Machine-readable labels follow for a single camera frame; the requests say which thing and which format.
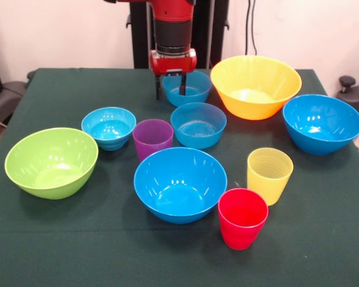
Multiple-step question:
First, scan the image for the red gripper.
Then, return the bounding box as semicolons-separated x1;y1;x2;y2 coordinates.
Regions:
150;48;197;101

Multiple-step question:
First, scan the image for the small blue flat-bottomed bowl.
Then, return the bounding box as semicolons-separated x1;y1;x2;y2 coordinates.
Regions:
170;102;227;149
162;71;212;108

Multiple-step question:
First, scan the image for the large blue plastic bowl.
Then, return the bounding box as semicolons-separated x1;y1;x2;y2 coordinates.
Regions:
133;146;228;225
282;94;359;156

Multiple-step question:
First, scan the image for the red plastic cup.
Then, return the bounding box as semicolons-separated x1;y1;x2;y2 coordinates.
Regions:
217;188;269;251

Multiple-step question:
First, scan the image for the purple plastic cup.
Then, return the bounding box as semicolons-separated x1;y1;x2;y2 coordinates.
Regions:
132;118;175;164

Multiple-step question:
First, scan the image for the small teal plastic bowl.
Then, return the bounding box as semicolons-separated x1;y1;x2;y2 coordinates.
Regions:
81;106;137;151

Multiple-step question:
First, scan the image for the large yellow plastic bowl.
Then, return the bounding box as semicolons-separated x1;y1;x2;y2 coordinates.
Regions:
209;55;303;121

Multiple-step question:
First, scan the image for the yellow ribbed plastic cup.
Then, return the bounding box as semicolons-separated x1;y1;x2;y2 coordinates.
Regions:
247;147;294;206

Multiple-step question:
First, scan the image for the large green plastic bowl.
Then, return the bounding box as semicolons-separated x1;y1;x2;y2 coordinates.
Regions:
4;127;99;200

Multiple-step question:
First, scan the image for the dark green tablecloth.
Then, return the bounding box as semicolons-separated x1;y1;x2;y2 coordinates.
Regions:
0;68;359;287

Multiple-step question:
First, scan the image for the black hanging cable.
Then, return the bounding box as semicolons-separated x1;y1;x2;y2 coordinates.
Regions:
245;0;258;57

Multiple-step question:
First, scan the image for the grey pedestal foot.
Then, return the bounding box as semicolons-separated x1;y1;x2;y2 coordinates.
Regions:
0;81;28;125
336;75;359;117

